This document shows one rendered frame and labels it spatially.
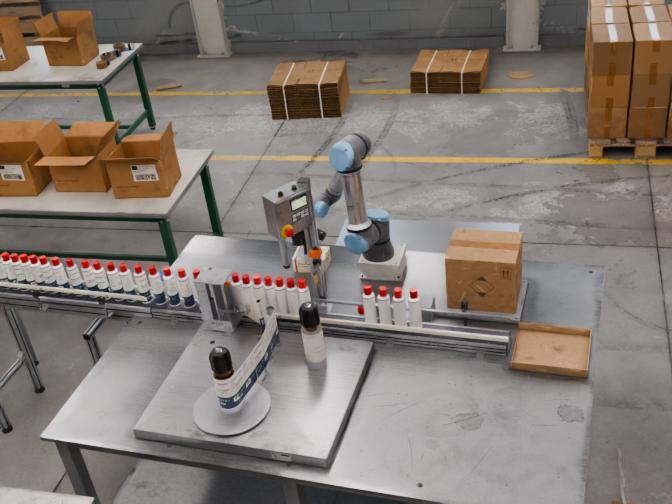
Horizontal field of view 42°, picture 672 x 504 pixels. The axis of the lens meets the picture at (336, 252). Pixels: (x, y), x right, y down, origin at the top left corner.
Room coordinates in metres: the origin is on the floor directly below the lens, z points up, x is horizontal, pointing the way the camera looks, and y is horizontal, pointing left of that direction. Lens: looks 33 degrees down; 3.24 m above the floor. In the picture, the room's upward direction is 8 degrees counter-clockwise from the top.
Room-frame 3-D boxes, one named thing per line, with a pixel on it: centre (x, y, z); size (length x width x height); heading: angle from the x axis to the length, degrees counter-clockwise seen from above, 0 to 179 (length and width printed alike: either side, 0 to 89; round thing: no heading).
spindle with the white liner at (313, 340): (2.78, 0.14, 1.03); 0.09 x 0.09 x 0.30
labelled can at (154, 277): (3.35, 0.84, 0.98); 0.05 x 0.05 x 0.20
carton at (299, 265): (3.57, 0.12, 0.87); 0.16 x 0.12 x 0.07; 73
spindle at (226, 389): (2.57, 0.49, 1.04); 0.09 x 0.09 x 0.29
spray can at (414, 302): (2.91, -0.30, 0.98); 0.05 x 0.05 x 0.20
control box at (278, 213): (3.19, 0.18, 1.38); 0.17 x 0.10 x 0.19; 124
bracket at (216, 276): (3.13, 0.54, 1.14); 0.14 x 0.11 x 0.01; 69
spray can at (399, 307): (2.93, -0.23, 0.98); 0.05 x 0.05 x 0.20
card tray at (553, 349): (2.71, -0.82, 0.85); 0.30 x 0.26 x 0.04; 69
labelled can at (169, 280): (3.33, 0.77, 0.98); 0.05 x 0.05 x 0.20
